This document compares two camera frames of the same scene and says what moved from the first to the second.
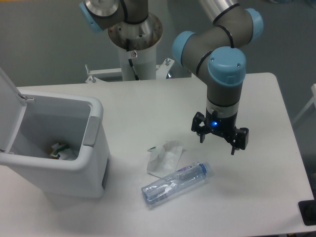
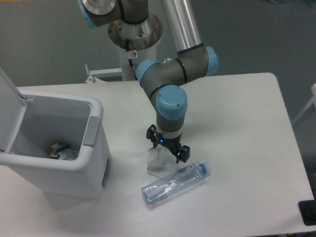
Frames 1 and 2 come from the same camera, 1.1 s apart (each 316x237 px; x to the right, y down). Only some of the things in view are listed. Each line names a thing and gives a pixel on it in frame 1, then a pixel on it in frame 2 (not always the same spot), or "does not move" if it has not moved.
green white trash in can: x=61 y=151 does not move
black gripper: x=237 y=138 → x=172 y=144
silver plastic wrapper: x=163 y=161 does not move
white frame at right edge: x=313 y=99 does not move
